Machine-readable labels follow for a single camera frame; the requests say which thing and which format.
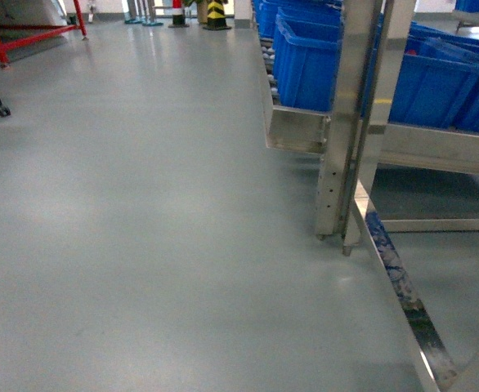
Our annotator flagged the red metal frame cart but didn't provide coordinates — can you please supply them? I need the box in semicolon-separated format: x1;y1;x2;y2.
0;1;87;68

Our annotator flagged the yellow black striped bollard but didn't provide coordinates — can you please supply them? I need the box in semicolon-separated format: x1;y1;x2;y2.
203;0;231;31

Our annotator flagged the red white traffic cone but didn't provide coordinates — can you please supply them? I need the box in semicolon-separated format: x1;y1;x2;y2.
168;0;189;29

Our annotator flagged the large blue plastic bin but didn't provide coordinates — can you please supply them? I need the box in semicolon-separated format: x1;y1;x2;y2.
273;7;342;112

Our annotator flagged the stainless steel roller rack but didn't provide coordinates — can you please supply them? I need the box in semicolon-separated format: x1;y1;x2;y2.
260;1;479;255

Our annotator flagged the blue bin right row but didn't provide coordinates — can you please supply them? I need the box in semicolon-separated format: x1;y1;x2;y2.
388;37;479;133

